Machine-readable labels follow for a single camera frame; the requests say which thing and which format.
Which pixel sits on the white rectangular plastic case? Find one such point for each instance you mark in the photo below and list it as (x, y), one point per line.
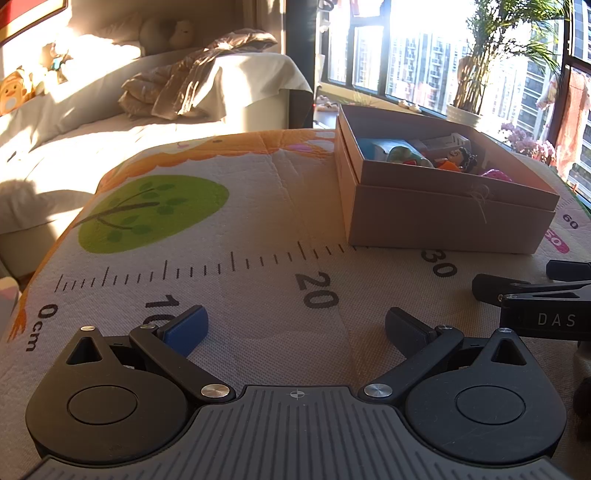
(443, 142)

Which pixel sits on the tall green palm plant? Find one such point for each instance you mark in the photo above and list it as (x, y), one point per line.
(480, 60)

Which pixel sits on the small white sill ornaments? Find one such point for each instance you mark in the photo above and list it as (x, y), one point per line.
(327, 104)

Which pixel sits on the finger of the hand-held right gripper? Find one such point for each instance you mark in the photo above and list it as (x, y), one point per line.
(487, 286)
(568, 271)

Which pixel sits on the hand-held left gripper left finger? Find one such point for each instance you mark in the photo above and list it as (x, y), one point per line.
(187, 330)

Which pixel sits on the hanging orange cloth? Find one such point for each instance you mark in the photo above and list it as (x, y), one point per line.
(575, 120)

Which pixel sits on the red framed wall picture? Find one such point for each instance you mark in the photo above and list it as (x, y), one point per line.
(25, 14)

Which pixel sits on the white plant pot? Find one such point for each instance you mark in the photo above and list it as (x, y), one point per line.
(464, 116)

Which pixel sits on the green plastic toy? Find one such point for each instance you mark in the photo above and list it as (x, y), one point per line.
(406, 156)

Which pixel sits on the pink plastic basket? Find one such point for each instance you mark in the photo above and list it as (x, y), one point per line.
(496, 175)

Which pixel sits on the beige puffer jacket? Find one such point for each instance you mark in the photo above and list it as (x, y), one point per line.
(184, 83)

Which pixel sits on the grey plush toy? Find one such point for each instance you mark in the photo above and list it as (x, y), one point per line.
(166, 36)

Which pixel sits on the purple orchid flowers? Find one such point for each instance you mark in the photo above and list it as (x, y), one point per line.
(531, 144)

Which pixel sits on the small colourful toy figure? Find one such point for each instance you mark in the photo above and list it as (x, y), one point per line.
(57, 60)

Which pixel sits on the pink cardboard box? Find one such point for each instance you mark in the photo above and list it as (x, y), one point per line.
(438, 217)

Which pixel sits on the small sill ornament pair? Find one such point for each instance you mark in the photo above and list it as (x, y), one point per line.
(410, 105)

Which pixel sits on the printed ruler play mat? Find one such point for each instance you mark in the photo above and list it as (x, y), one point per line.
(207, 277)

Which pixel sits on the orange plush toy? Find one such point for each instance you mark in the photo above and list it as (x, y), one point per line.
(14, 92)

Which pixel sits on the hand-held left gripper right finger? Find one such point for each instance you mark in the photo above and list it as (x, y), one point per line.
(408, 330)

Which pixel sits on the black-haired toy doll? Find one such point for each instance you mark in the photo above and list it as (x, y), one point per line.
(457, 159)

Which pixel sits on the white sofa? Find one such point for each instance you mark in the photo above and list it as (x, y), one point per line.
(55, 152)

